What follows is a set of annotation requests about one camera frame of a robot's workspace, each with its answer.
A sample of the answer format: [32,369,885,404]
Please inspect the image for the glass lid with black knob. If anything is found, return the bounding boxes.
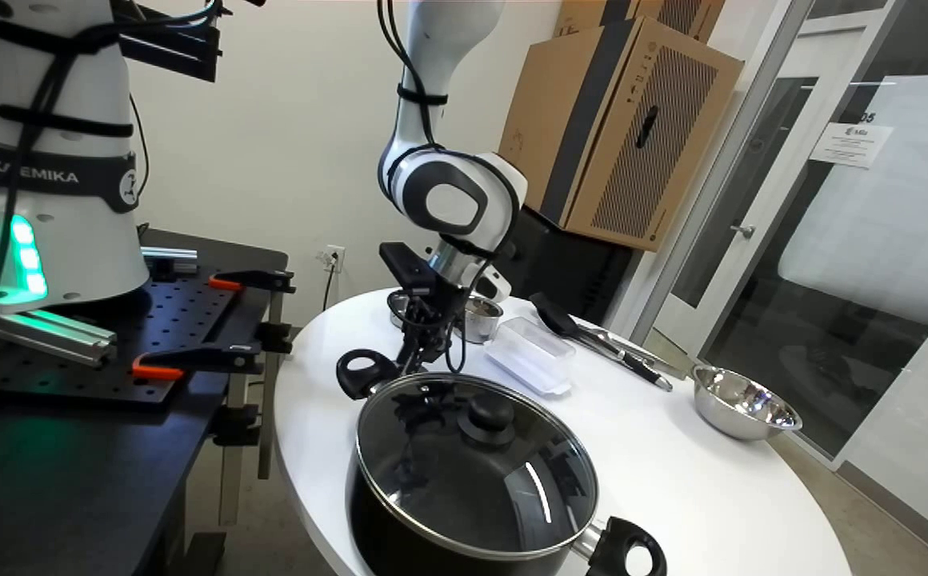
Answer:
[353,369,601,562]

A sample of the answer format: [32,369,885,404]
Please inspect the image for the small cardboard box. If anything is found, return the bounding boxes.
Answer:
[553,0,728,44]

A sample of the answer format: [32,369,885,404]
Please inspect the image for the white paper door sign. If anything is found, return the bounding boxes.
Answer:
[808,118,894,174]

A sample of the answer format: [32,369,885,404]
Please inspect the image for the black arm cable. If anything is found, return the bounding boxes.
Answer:
[375,0,451,111]

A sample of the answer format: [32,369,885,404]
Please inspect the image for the black and silver tongs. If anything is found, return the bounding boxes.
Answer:
[574,318,667,376]

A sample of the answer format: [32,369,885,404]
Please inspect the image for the black clamp with orange handle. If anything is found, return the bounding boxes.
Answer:
[129,324,298,386]
[203,267,301,297]

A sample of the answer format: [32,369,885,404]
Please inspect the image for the white plastic tray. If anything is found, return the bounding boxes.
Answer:
[478,321,579,400]

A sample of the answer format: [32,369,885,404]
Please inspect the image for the large cardboard box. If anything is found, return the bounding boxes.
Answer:
[497,0,745,256]

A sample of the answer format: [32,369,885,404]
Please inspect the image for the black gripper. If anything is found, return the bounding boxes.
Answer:
[397,254,490,373]

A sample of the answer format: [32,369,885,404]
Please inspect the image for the aluminium rail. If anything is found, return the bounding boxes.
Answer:
[0,297,121,369]

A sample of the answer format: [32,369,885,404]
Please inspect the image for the silver mixing bowl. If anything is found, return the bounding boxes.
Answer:
[690,362,806,446]

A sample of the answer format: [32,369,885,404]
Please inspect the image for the grey metal door frame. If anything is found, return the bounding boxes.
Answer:
[604,0,822,347]

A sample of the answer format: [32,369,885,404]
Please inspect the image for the large black cooking pot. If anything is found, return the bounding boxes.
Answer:
[333,347,673,576]

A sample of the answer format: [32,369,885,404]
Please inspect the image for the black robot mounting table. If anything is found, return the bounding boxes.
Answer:
[0,223,298,576]

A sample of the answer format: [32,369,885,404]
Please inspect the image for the black spatula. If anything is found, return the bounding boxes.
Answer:
[530,295,674,393]

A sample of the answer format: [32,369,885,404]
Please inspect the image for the black table bracket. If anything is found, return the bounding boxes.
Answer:
[211,400,264,453]

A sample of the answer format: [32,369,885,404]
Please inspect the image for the black base cable bundle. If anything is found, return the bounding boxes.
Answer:
[0,0,124,378]

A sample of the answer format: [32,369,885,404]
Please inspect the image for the black mounted bracket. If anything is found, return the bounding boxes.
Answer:
[108,0,222,87]

